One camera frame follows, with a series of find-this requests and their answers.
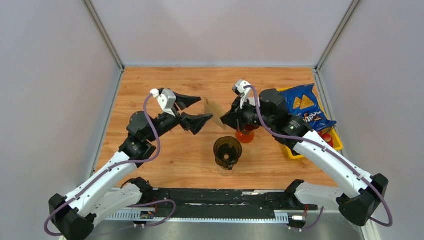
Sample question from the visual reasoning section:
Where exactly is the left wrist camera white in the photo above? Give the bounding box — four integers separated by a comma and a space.
150, 88, 177, 117

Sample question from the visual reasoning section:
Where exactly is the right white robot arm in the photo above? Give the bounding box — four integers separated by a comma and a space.
221, 85, 394, 227

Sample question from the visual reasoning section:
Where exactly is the red apples cluster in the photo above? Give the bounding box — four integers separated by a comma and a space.
318, 131, 334, 147

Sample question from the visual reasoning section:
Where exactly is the brown paper coffee filter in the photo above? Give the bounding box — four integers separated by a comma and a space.
202, 97, 227, 130

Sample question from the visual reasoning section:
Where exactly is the clear glass beaker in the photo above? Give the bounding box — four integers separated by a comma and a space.
217, 165, 235, 177

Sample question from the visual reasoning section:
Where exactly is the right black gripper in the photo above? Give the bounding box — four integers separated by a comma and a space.
219, 95, 275, 132

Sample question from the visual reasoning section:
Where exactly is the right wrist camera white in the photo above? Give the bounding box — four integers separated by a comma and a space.
232, 79, 252, 110

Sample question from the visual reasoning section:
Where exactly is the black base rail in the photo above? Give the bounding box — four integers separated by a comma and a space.
120, 188, 319, 221

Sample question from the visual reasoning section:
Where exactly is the aluminium frame post left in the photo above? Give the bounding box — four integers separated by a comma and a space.
82, 0, 125, 73

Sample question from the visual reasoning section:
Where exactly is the orange glass carafe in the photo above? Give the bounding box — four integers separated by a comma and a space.
235, 130, 255, 144

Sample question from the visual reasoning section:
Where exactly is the aluminium frame post right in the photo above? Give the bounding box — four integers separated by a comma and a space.
314, 0, 362, 73

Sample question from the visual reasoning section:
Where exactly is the blue chips bag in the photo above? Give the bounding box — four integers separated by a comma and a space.
280, 83, 337, 132

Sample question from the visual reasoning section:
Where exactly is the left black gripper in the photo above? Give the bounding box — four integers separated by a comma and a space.
146, 91, 213, 143

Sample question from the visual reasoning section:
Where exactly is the aluminium frame post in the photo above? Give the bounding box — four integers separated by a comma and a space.
314, 0, 362, 73
82, 0, 125, 73

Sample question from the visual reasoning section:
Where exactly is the brown plastic coffee dripper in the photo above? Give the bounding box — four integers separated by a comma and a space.
244, 124, 259, 132

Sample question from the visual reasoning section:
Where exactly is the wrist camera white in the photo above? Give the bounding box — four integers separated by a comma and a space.
150, 88, 177, 117
232, 79, 252, 110

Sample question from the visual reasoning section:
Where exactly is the olive plastic coffee dripper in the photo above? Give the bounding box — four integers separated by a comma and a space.
213, 136, 243, 171

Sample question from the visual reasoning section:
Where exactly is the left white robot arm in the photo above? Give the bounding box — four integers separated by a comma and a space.
43, 88, 213, 240

